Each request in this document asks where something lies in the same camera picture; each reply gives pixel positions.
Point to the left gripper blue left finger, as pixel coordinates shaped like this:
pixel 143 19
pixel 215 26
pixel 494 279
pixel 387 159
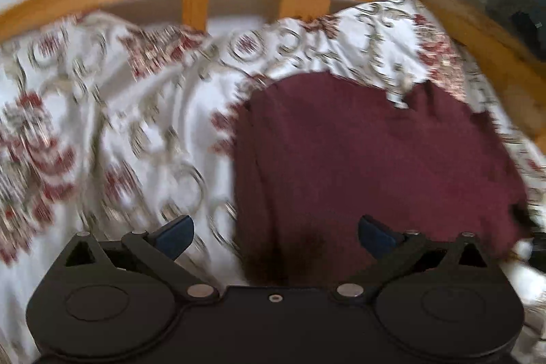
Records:
pixel 156 254

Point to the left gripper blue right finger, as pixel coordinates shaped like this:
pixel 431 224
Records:
pixel 395 253

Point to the maroon knit garment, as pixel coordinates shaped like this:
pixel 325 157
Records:
pixel 315 152

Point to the white floral bedspread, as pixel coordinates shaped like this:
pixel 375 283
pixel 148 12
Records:
pixel 109 127

